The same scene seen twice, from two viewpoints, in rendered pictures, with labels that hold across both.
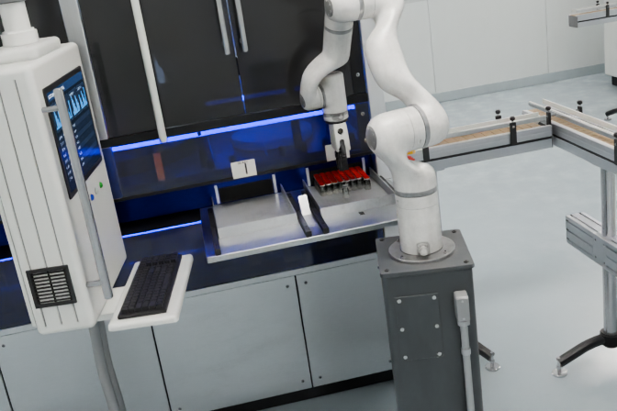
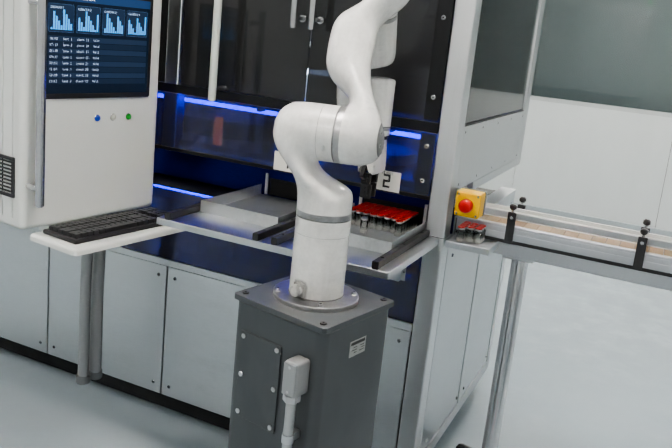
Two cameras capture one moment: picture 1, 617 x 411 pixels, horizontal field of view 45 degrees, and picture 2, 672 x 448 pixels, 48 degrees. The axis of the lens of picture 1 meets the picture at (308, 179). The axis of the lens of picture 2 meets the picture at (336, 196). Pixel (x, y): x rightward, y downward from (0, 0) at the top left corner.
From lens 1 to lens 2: 1.36 m
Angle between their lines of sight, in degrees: 31
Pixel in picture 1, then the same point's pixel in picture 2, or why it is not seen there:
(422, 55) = not seen: outside the picture
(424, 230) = (304, 266)
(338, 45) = not seen: hidden behind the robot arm
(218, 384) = (206, 382)
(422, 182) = (314, 202)
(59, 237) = (14, 128)
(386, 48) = (344, 27)
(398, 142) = (291, 137)
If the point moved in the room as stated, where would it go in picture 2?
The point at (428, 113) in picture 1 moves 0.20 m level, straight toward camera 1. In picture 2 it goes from (347, 117) to (274, 119)
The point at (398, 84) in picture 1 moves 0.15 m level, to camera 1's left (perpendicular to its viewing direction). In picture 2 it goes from (337, 75) to (281, 67)
